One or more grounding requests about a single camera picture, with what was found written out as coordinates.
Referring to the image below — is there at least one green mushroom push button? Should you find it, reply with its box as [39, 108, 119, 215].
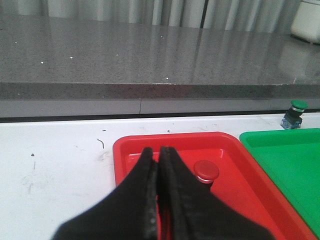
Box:
[280, 99, 308, 130]

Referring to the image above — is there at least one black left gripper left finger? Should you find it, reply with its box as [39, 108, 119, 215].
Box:
[52, 147, 158, 240]

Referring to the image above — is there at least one red mushroom push button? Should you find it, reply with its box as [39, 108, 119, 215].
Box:
[193, 160, 220, 190]

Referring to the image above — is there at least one red plastic tray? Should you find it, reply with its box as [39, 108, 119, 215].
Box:
[113, 132, 316, 240]

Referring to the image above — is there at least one green plastic tray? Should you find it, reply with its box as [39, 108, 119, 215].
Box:
[239, 128, 320, 237]

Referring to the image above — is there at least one white container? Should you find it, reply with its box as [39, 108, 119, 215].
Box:
[290, 0, 320, 44]

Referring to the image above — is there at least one grey stone countertop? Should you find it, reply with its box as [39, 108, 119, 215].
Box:
[0, 14, 320, 100]

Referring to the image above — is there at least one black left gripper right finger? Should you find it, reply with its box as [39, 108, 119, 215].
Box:
[157, 146, 274, 240]

